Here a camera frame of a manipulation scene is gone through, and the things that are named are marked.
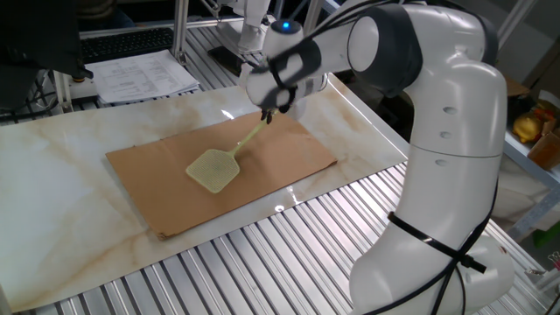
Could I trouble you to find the orange cardboard box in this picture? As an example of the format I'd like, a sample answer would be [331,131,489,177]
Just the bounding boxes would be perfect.
[527,130,560,172]

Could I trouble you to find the white stand device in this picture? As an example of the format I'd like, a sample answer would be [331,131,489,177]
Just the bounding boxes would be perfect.
[216,0,275,56]

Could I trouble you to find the grey metal shelf frame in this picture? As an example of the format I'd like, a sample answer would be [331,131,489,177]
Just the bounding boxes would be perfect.
[502,130,560,241]

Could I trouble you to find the black tablet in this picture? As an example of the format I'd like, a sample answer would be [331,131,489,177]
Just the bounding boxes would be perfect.
[206,45,247,78]

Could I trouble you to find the seated person dark clothes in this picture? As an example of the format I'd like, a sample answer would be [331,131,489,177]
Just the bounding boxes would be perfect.
[78,0,137,32]

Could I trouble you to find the stack of printed papers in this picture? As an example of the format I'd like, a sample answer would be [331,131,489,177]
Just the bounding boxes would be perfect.
[85,49,201,106]

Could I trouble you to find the aluminium frame post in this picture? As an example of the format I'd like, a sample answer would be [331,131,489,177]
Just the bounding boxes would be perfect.
[496,0,539,49]
[53,69,74,113]
[171,0,190,66]

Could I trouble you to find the black computer keyboard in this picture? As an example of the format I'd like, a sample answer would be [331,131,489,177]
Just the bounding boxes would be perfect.
[80,27,175,65]

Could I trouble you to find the aluminium frame rail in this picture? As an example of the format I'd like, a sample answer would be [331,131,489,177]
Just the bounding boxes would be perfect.
[78,17,246,40]

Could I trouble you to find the black monitor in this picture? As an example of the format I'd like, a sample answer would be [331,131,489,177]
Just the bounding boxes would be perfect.
[0,0,94,110]

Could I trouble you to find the brown cardboard sheet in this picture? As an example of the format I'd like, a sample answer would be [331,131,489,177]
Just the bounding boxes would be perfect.
[105,109,339,241]

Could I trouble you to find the yellow round toy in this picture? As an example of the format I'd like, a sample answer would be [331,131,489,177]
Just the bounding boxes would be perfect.
[512,112,544,144]

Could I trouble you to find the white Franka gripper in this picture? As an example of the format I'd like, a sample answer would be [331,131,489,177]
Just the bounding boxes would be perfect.
[260,94,310,125]

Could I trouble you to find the yellow-green plastic flyswatter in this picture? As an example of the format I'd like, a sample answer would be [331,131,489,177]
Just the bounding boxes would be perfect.
[185,108,281,194]

